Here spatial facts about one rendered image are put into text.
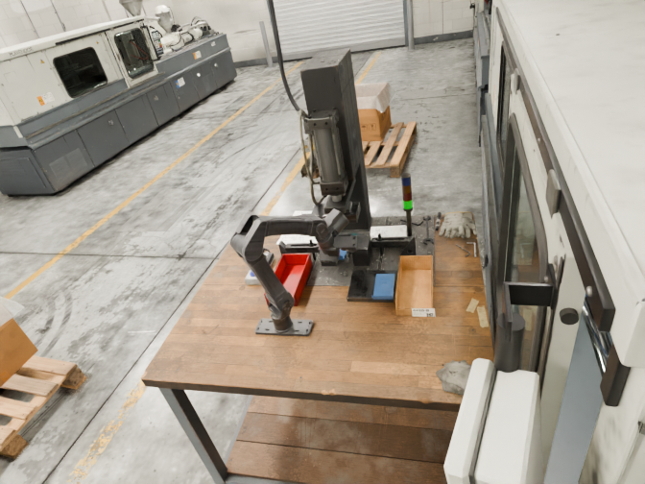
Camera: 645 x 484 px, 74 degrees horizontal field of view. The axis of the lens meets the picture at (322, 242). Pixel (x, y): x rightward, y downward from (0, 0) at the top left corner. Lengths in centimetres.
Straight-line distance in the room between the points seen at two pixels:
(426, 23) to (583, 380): 983
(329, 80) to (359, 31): 935
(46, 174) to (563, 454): 601
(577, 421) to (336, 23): 1029
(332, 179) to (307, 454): 117
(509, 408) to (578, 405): 65
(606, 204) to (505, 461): 29
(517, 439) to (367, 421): 153
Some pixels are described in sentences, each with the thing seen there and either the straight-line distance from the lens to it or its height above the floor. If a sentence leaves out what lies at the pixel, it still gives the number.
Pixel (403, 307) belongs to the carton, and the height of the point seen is 91.
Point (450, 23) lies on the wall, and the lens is 1067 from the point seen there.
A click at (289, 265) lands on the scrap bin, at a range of 180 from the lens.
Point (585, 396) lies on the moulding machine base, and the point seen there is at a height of 97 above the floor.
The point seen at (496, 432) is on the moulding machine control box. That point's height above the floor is 146.
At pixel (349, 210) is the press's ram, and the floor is 115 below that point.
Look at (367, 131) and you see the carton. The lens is 498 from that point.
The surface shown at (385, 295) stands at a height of 92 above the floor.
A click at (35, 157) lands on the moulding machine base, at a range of 630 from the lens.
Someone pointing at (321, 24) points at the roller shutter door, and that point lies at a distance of 1103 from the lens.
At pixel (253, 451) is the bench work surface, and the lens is 210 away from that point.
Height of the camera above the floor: 194
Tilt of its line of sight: 33 degrees down
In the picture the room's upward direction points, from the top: 12 degrees counter-clockwise
